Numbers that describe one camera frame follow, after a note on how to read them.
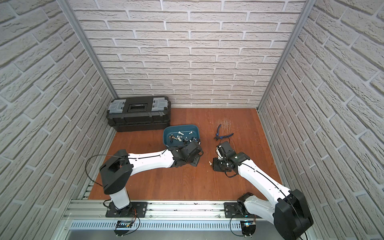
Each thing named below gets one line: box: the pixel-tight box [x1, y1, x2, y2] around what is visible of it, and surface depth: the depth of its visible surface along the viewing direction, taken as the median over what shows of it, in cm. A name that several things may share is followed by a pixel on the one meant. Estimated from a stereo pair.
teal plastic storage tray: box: [163, 124, 200, 147], surface depth 103 cm
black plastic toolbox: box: [106, 95, 171, 132], surface depth 97 cm
